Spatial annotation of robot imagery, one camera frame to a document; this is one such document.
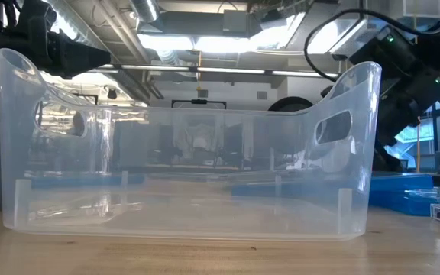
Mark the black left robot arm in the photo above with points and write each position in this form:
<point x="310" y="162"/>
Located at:
<point x="13" y="42"/>

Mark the person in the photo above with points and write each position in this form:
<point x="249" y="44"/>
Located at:
<point x="78" y="124"/>

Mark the grey ceiling box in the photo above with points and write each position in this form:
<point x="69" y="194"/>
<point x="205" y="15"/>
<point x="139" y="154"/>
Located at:
<point x="235" y="21"/>

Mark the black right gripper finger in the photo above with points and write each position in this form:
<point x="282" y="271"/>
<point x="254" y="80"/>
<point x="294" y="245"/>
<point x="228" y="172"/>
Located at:
<point x="386" y="158"/>

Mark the clear plastic bin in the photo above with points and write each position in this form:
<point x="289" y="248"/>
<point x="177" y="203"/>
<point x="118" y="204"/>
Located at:
<point x="189" y="214"/>

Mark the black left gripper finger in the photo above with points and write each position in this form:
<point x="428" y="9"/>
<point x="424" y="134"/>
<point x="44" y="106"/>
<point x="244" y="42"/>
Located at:
<point x="82" y="65"/>
<point x="82" y="47"/>

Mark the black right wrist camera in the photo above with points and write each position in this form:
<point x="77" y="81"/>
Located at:
<point x="380" y="49"/>

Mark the corrugated silver ceiling duct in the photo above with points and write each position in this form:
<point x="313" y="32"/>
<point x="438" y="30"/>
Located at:
<point x="78" y="26"/>

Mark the black rectangular monitor frame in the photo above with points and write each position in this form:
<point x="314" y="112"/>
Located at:
<point x="199" y="102"/>

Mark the long ceiling light bar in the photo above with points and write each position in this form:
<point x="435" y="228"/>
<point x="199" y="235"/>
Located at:
<point x="227" y="70"/>

